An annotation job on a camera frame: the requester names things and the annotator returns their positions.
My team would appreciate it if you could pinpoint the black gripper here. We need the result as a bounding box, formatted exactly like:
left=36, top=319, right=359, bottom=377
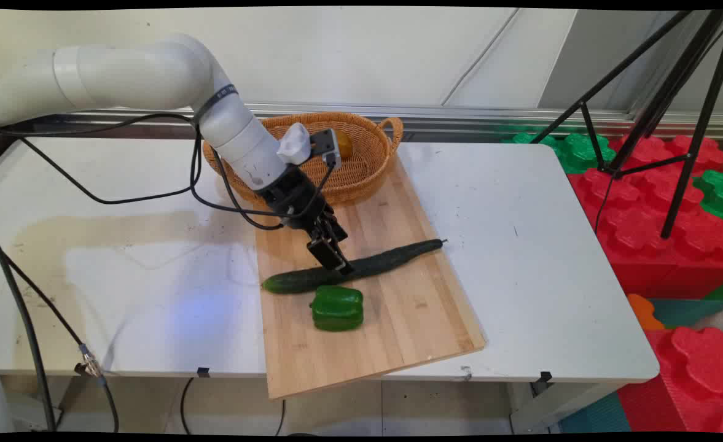
left=256, top=165, right=355, bottom=275

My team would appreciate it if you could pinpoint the black cable strap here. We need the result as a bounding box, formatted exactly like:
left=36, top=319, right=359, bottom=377
left=192, top=84, right=240, bottom=125

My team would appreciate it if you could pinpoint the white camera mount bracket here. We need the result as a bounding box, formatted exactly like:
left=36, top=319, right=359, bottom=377
left=276, top=122, right=311, bottom=166

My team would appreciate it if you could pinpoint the aluminium window rail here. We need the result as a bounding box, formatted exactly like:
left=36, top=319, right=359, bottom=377
left=60, top=102, right=723, bottom=140

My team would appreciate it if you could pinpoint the orange foam piece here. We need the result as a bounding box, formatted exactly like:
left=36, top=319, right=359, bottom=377
left=627, top=293, right=666, bottom=332

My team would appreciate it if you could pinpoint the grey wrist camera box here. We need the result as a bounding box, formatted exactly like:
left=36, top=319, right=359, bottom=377
left=311, top=128, right=342, bottom=170

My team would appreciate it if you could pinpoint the green bell pepper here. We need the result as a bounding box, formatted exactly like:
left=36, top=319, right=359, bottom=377
left=310, top=285, right=365, bottom=333

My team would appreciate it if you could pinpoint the green foam block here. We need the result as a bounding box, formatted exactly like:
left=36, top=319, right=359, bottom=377
left=692, top=169, right=723, bottom=235
left=501, top=132, right=617, bottom=175

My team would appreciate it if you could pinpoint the teal foam mat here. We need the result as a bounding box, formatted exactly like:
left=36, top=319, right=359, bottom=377
left=649, top=297, right=723, bottom=330
left=558, top=392, right=633, bottom=434

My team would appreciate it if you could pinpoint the dark green cucumber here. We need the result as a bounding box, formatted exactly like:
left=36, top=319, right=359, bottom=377
left=261, top=238, right=447, bottom=295

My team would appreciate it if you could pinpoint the black cable with metal connector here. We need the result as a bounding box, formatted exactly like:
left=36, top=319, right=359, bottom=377
left=4, top=252, right=120, bottom=433

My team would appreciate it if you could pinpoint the bamboo cutting board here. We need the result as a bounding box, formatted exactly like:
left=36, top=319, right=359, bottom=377
left=252, top=153, right=487, bottom=401

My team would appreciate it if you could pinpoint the black tripod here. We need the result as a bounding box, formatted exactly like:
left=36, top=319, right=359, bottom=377
left=530, top=9, right=723, bottom=240

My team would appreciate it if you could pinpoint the grey table leg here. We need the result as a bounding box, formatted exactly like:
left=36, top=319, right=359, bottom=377
left=507, top=381, right=621, bottom=434

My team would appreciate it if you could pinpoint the thick black cable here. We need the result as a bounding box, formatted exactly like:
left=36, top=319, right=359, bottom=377
left=0, top=226, right=58, bottom=432

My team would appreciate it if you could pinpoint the woven wicker basket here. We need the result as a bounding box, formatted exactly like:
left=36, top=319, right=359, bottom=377
left=202, top=111, right=404, bottom=208

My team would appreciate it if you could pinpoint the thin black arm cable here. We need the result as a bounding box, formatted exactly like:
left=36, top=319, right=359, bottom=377
left=0, top=112, right=338, bottom=231

